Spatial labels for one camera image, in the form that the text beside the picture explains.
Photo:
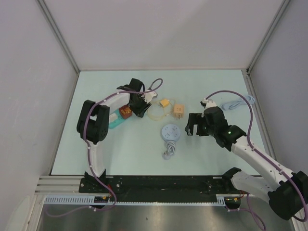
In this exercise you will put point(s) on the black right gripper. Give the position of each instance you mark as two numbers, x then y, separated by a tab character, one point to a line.
195	119

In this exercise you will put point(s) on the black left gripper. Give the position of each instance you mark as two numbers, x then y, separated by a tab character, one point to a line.
140	111

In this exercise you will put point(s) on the dark red cube socket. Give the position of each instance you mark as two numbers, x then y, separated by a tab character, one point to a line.
125	112

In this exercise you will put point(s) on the light blue rectangular power strip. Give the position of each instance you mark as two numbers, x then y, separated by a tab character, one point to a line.
231	105

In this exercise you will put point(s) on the white square plug adapter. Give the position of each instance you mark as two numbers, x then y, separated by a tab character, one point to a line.
113	117

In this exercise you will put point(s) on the teal triangular power strip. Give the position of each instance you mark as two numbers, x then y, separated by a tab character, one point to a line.
116	123

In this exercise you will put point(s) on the beige cube socket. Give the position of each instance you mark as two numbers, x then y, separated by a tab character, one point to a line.
178	111

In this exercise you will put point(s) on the round light blue power strip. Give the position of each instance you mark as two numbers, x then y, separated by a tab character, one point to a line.
170	134

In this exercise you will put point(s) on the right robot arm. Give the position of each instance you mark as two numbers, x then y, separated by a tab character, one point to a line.
284	190

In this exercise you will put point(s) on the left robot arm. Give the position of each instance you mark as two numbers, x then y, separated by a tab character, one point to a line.
95	119

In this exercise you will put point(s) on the yellow USB charger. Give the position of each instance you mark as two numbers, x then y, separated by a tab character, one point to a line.
164	103

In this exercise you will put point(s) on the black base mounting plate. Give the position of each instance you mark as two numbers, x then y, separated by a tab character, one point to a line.
170	189

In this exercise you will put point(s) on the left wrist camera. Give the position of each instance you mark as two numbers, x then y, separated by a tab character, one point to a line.
148	97

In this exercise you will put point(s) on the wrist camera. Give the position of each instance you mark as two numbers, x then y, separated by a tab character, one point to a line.
208	105
148	97

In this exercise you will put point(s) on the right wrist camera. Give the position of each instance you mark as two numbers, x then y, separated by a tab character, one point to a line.
208	105

